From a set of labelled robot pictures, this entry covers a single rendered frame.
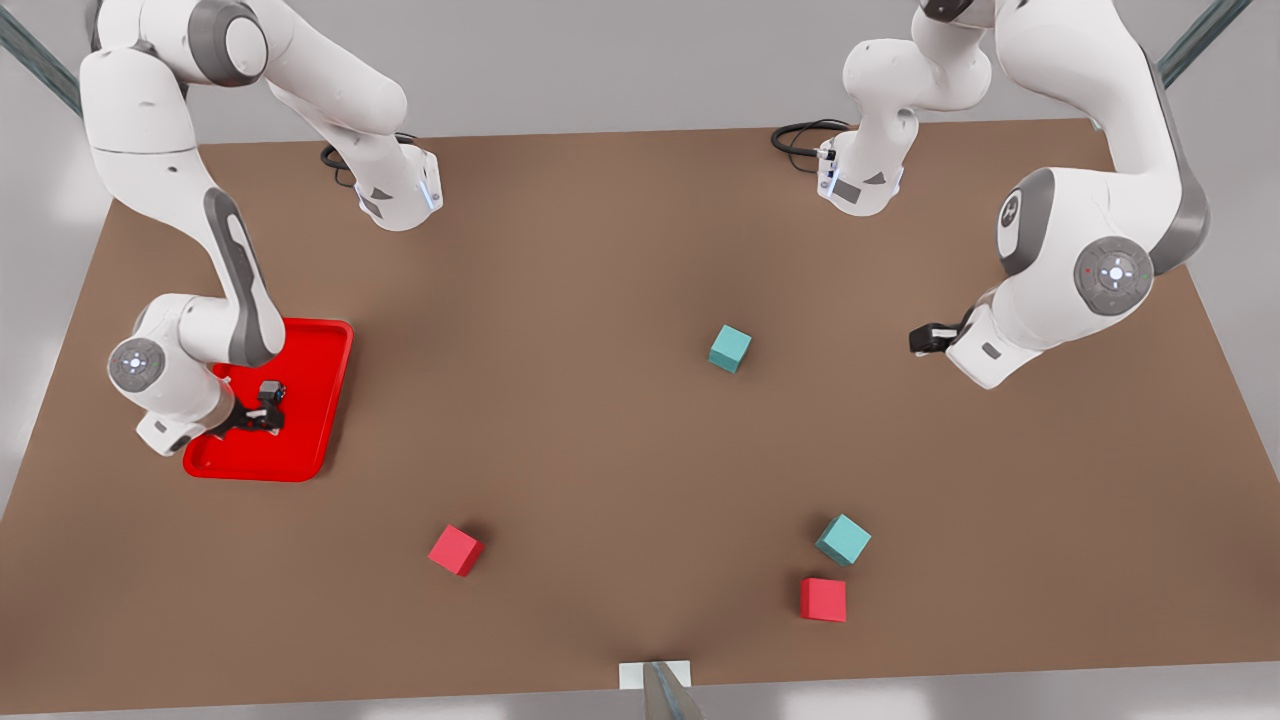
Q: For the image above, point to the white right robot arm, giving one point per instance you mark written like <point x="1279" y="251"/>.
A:
<point x="150" y="120"/>

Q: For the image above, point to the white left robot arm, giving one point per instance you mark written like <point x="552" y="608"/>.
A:
<point x="1090" y="190"/>

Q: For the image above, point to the red plastic tray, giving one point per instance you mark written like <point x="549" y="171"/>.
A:
<point x="315" y="400"/>

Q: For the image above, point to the teal cube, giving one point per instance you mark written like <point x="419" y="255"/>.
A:
<point x="843" y="540"/>
<point x="730" y="348"/>

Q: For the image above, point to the red cube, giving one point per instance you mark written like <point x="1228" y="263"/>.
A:
<point x="456" y="550"/>
<point x="823" y="599"/>

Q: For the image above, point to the silver frame post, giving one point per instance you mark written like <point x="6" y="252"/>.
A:
<point x="1200" y="38"/>
<point x="40" y="62"/>
<point x="668" y="695"/>

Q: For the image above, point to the white post foot plate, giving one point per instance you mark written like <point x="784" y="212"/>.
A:
<point x="630" y="676"/>

